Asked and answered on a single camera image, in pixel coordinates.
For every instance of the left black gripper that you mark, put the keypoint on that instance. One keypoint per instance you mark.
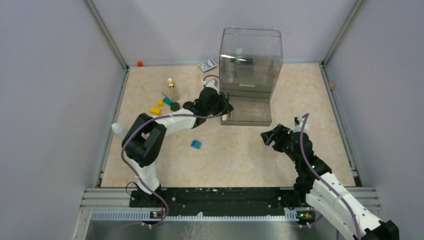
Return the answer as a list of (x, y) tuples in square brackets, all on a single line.
[(220, 97)]

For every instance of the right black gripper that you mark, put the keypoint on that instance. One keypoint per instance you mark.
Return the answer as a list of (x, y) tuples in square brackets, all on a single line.
[(280, 131)]

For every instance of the blue toy brick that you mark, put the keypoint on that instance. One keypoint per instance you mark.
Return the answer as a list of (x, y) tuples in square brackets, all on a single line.
[(196, 144)]

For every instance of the clear acrylic makeup organizer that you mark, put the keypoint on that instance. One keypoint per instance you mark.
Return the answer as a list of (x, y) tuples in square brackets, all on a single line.
[(250, 62)]

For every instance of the black round compact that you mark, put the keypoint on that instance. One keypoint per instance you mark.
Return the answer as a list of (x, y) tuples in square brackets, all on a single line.
[(188, 105)]

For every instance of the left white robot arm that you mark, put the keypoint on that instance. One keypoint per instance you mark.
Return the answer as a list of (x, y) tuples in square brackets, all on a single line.
[(142, 143)]

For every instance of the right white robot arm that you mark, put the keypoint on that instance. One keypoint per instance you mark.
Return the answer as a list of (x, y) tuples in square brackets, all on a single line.
[(317, 186)]

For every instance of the playing card box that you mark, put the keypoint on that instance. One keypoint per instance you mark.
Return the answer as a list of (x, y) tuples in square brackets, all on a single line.
[(207, 65)]

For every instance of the dark green round disc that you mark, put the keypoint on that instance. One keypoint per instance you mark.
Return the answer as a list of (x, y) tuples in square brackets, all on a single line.
[(175, 106)]

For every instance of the clear pump bottle gold collar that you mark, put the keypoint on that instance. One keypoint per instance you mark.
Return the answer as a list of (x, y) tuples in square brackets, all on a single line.
[(173, 90)]

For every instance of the teal block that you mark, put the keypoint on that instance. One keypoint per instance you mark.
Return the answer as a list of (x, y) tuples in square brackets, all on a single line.
[(167, 101)]

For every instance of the yellow block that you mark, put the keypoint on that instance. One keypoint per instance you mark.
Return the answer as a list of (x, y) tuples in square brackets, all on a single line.
[(155, 111), (160, 103)]

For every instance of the white squeeze bottle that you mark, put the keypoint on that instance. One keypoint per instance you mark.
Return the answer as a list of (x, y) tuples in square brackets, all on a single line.
[(118, 130)]

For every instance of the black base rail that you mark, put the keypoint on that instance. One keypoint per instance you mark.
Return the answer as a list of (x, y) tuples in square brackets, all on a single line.
[(219, 202)]

